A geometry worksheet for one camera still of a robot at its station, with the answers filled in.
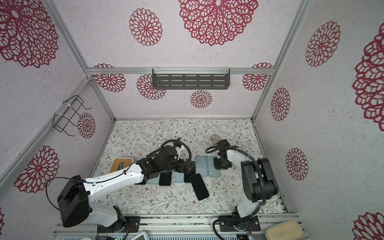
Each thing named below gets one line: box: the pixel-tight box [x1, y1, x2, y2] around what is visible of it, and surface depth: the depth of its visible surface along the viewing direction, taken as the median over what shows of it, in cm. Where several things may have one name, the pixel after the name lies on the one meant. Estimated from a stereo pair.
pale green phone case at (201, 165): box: [195, 155, 209, 177], surface depth 95 cm
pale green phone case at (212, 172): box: [206, 156, 221, 177], surface depth 94 cm
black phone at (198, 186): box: [189, 173, 210, 200], surface depth 87 cm
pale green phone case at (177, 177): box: [171, 171, 185, 183], surface depth 91 cm
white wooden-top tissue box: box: [108, 157, 133, 174], surface depth 92 cm
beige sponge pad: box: [265, 220, 304, 240], surface depth 70 cm
